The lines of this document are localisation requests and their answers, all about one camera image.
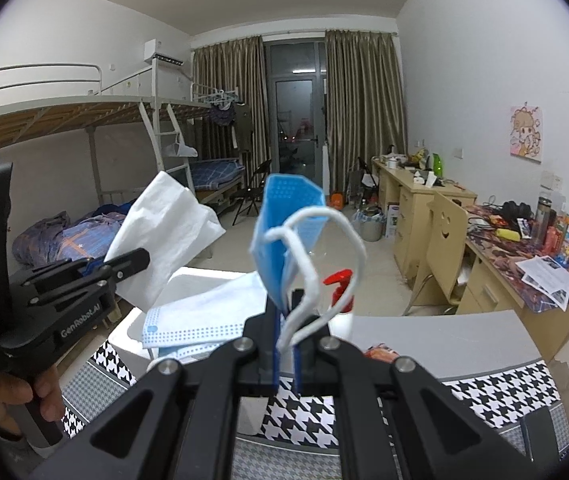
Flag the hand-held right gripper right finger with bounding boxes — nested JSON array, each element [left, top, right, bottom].
[[289, 287, 536, 480]]

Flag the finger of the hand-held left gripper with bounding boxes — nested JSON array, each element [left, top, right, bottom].
[[26, 276, 122, 307], [13, 247, 152, 293]]

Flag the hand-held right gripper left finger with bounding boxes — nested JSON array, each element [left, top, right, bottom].
[[29, 292, 285, 480]]

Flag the white tissue cloth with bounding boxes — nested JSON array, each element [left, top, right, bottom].
[[103, 170, 227, 310]]

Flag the white foam box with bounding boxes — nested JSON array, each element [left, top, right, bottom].
[[109, 265, 285, 437]]

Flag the pale face mask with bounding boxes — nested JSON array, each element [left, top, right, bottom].
[[142, 272, 276, 362]]

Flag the blue face mask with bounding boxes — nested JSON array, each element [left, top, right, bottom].
[[249, 174, 368, 357]]

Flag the person's left hand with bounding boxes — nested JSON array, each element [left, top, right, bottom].
[[0, 364, 66, 436]]

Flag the blue patterned quilt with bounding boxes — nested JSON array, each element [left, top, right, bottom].
[[12, 209, 136, 269]]

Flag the red snack packet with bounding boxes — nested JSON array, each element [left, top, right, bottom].
[[364, 343, 400, 361]]

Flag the white lotion pump bottle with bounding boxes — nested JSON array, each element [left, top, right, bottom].
[[323, 270, 357, 317]]

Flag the white plastic bag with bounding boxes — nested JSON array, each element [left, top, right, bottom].
[[161, 142, 200, 159]]

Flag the bunk bed with blue mattress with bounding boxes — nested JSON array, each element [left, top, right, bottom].
[[189, 80, 248, 207]]

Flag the white bed ladder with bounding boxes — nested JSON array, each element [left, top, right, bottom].
[[139, 55, 196, 197]]

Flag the white metal bunk bed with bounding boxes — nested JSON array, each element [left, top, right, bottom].
[[0, 63, 200, 272]]

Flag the hanging dark clothes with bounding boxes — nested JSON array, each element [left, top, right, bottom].
[[208, 101, 256, 152]]

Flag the houndstooth table cloth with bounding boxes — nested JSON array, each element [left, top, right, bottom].
[[62, 340, 569, 480]]

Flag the wooden chair with smiley cutout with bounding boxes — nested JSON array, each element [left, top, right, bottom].
[[404, 191, 470, 317]]

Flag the plain wooden desk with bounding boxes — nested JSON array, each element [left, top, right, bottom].
[[370, 155, 478, 287]]

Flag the white air conditioner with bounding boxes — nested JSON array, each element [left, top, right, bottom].
[[143, 38, 186, 66]]

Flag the wooden desk with colourful cover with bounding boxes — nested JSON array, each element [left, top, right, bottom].
[[457, 204, 569, 362]]

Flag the brown curtain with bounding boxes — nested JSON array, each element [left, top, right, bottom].
[[325, 28, 408, 207], [192, 35, 272, 222]]

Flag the glass balcony door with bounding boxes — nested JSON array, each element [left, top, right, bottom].
[[267, 40, 328, 197]]

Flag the black smartphone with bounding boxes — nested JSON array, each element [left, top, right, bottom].
[[519, 411, 569, 464]]

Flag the printed paper sheets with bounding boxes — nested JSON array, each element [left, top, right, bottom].
[[516, 254, 569, 310]]

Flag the steel thermos flask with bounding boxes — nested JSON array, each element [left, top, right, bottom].
[[535, 195, 551, 242]]

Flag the cartoon wall poster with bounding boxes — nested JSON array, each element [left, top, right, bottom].
[[509, 104, 543, 164]]

